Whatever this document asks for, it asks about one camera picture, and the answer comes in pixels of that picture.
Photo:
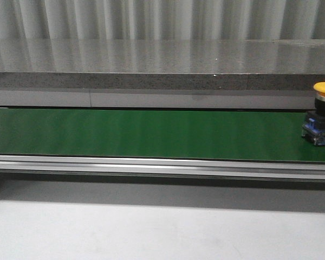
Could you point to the yellow push button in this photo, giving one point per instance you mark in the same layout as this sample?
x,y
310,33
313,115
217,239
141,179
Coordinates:
x,y
313,128

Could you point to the green conveyor belt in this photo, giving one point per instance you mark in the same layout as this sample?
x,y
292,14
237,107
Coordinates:
x,y
169,143

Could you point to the white curtain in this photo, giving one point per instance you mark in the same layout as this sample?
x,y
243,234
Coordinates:
x,y
163,20

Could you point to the grey granite counter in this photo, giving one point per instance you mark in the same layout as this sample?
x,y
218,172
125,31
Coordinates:
x,y
218,74

